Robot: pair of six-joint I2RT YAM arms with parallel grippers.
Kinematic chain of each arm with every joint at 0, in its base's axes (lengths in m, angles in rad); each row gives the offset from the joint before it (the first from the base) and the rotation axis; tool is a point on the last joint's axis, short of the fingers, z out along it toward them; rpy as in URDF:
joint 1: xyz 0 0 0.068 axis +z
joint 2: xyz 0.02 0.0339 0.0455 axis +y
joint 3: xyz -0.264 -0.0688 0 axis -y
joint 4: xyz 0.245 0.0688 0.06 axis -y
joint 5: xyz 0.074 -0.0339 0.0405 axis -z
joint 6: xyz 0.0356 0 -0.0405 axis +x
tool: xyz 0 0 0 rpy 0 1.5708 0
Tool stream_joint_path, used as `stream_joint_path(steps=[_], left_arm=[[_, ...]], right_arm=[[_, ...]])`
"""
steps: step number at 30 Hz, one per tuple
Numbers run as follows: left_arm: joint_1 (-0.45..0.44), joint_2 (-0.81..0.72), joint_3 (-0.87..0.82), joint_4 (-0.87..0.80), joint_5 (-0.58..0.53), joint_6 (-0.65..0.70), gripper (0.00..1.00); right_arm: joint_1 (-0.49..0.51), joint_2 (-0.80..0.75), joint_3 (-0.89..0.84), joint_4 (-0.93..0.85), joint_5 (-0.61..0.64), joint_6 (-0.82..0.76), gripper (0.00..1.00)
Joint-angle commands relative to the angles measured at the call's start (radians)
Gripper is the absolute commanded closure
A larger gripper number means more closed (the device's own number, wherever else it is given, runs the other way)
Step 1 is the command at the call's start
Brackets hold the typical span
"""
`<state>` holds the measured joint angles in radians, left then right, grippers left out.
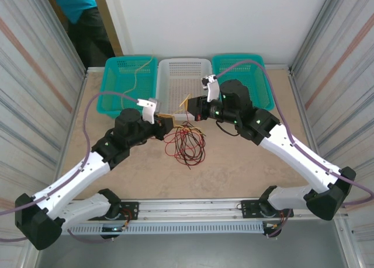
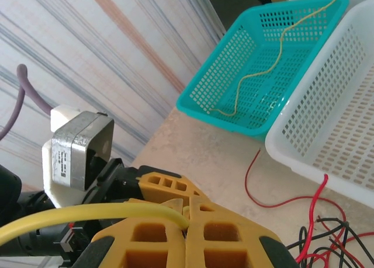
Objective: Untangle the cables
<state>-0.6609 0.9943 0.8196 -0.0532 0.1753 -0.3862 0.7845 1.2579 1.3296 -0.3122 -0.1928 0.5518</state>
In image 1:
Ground red and black wire bundle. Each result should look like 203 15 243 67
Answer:
163 127 205 167

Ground white plastic basket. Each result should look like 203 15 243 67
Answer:
154 57 213 120

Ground teal plastic basket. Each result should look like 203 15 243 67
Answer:
210 54 275 111
96 56 159 120

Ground person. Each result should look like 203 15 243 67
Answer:
51 0 116 69

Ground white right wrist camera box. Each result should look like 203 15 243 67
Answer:
200 74 220 103

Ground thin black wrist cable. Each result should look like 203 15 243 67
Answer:
216 120 240 137

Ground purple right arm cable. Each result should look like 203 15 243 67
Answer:
214 60 374 239

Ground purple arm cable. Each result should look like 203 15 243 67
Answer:
0 91 140 245
214 60 374 239

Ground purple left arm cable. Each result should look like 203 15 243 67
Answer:
0 91 140 245

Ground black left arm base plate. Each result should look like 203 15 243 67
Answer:
101 201 140 221

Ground aluminium mounting rail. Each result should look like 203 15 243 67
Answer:
58 197 350 224

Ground red black power wires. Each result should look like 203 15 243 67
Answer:
271 211 290 231
121 208 138 231

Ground grey slotted cable duct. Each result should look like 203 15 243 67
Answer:
61 222 265 236

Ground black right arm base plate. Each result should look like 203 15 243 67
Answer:
240 199 295 219

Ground wooden door frame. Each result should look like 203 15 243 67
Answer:
93 0 125 58

